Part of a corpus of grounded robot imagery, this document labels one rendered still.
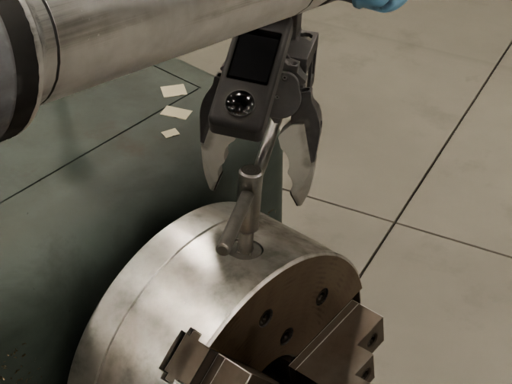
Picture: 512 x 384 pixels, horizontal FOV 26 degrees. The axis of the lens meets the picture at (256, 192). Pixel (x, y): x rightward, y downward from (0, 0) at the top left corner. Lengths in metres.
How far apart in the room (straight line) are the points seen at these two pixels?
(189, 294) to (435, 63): 2.86
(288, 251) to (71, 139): 0.27
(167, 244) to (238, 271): 0.08
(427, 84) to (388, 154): 0.43
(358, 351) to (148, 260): 0.23
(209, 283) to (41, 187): 0.20
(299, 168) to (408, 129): 2.45
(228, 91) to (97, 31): 0.36
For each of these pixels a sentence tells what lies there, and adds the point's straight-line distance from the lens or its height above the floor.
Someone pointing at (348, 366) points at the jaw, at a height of 1.11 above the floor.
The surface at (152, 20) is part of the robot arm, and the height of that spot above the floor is 1.62.
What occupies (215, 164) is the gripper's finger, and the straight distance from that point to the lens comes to 1.03.
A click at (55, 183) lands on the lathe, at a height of 1.26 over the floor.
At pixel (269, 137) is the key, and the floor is 1.31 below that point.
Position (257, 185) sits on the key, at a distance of 0.98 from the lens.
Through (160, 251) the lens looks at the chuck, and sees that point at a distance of 1.04.
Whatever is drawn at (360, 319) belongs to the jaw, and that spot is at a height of 1.12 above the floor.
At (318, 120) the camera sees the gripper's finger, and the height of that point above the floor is 1.36.
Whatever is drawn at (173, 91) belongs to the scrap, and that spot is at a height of 1.26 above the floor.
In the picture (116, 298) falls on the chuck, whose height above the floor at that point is 1.21.
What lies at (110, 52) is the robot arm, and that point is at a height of 1.62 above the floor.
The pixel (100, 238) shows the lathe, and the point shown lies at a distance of 1.07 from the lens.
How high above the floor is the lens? 1.90
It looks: 37 degrees down
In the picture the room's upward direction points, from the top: straight up
